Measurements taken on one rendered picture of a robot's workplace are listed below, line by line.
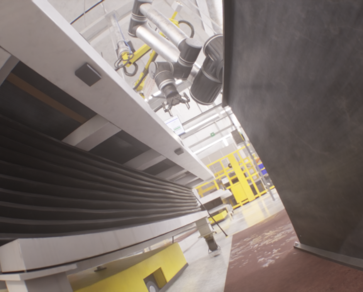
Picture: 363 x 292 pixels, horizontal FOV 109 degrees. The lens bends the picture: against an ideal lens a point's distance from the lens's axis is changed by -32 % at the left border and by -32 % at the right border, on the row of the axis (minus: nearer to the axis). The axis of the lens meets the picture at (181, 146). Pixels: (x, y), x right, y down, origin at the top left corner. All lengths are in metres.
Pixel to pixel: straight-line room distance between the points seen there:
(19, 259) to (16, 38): 0.40
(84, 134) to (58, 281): 0.51
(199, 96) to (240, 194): 9.86
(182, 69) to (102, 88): 0.74
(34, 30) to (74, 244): 0.43
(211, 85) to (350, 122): 0.94
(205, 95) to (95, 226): 1.00
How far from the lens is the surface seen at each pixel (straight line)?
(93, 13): 10.54
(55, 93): 0.63
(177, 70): 1.18
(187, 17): 8.04
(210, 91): 1.25
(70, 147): 0.74
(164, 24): 1.34
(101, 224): 0.71
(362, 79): 0.40
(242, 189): 10.95
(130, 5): 3.15
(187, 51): 1.13
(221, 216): 6.10
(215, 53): 1.14
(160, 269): 1.29
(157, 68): 1.13
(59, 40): 0.45
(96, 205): 0.73
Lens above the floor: 0.38
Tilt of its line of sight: 22 degrees up
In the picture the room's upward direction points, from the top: 24 degrees counter-clockwise
